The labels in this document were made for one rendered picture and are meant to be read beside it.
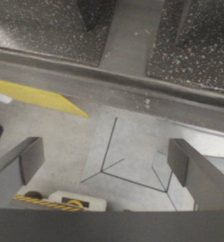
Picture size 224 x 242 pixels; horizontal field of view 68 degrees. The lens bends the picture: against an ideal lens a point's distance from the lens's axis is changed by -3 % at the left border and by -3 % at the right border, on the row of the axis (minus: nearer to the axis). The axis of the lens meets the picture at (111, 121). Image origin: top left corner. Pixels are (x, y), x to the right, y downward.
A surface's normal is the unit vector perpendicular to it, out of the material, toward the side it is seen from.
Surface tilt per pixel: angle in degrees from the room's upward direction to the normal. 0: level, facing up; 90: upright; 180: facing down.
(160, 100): 0
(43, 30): 0
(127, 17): 0
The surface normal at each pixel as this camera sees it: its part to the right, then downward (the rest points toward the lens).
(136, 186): -0.18, 0.02
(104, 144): -0.29, -0.20
